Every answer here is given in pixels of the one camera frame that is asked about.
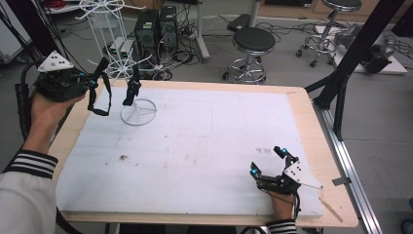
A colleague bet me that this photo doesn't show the black corrugated cable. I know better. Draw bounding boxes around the black corrugated cable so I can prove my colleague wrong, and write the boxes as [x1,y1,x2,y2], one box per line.
[14,59,44,141]

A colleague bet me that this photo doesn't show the black aluminium frame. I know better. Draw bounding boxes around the black aluminium frame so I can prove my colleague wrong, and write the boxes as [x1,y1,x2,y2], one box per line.
[304,0,413,141]

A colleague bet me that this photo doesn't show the black computer tower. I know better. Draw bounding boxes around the black computer tower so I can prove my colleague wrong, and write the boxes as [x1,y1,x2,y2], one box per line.
[158,5,180,51]
[133,9,161,64]

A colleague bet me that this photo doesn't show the small white device boxes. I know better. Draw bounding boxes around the small white device boxes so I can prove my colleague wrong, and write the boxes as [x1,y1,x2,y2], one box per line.
[108,36,134,61]

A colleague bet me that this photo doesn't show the person's left hand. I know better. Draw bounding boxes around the person's left hand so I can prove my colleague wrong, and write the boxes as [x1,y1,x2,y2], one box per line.
[24,92,87,140]

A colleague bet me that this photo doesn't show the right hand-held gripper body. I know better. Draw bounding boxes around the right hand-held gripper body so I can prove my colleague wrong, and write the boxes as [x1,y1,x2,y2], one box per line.
[255,160,324,196]

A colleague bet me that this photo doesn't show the white wire display rack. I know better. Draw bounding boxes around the white wire display rack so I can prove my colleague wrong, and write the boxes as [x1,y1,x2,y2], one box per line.
[75,0,159,128]

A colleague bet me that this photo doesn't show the silver aluminium rail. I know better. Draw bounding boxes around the silver aluminium rail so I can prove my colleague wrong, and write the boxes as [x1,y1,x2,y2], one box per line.
[312,99,385,234]

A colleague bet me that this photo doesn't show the chrome stool with castors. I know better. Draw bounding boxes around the chrome stool with castors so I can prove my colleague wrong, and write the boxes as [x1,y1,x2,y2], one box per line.
[295,0,363,68]

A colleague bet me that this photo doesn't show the thin wooden stick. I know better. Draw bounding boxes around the thin wooden stick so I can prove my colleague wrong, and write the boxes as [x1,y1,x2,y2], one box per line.
[319,196,344,224]

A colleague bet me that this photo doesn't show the white foam mat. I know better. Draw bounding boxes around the white foam mat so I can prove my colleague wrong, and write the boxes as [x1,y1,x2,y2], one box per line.
[55,86,324,219]

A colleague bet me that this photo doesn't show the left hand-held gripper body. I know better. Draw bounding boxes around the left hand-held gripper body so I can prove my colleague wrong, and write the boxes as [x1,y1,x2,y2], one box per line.
[33,50,89,102]

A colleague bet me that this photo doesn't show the grey tape strip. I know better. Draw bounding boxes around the grey tape strip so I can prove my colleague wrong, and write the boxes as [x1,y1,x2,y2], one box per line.
[331,176,353,187]

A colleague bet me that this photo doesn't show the grey machine on white board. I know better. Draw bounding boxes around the grey machine on white board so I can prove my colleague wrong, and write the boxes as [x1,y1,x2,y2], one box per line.
[333,23,408,75]

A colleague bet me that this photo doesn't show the black round stool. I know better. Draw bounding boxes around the black round stool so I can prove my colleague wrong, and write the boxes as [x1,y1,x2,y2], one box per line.
[221,26,278,85]

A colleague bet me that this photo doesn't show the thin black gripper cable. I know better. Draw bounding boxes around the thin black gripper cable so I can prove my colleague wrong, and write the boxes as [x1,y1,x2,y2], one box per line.
[292,192,302,222]

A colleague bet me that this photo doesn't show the person's right hand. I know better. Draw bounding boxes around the person's right hand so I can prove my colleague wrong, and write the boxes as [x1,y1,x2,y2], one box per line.
[268,190,298,224]

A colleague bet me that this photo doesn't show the wooden table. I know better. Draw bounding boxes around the wooden table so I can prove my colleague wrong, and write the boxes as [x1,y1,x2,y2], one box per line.
[48,79,360,229]

